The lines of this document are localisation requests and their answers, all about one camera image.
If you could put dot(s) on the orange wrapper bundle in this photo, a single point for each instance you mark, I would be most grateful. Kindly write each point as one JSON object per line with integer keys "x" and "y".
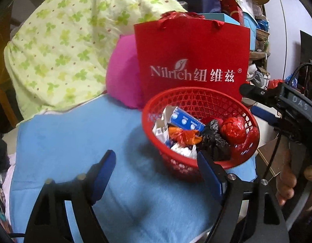
{"x": 184, "y": 137}

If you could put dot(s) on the blue blanket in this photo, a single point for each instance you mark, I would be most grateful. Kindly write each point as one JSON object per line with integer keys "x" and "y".
{"x": 142, "y": 202}

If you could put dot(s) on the red plastic mesh basket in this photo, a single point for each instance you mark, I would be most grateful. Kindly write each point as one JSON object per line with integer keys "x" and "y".
{"x": 205, "y": 105}

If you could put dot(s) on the person's right hand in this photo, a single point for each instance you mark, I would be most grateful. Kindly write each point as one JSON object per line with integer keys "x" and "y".
{"x": 286, "y": 183}

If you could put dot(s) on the black plastic bag trash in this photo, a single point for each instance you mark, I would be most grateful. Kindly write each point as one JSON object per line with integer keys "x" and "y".
{"x": 213, "y": 143}

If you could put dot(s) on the red plastic bag ball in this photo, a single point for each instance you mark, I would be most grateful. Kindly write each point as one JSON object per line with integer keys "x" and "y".
{"x": 233, "y": 130}

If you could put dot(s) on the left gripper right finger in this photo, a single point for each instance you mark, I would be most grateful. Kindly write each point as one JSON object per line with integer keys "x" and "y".
{"x": 249, "y": 210}

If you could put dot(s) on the green clover quilt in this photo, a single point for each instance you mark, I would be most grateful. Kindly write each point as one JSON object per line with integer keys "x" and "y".
{"x": 59, "y": 56}

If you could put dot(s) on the white paper trash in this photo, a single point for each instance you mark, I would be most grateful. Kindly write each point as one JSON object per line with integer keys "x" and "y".
{"x": 188, "y": 151}

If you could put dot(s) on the blue toothpaste box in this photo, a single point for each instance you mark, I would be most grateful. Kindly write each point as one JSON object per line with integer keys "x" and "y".
{"x": 184, "y": 120}

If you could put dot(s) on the red Nilrich paper bag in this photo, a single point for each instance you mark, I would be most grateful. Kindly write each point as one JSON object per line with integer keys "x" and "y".
{"x": 192, "y": 52}

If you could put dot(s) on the light blue box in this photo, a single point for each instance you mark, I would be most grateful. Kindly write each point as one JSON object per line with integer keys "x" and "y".
{"x": 249, "y": 22}

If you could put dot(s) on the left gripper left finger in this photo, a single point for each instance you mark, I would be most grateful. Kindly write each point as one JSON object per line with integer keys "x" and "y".
{"x": 48, "y": 221}

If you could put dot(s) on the magenta pillow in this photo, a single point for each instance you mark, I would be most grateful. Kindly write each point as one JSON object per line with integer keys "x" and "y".
{"x": 122, "y": 74}

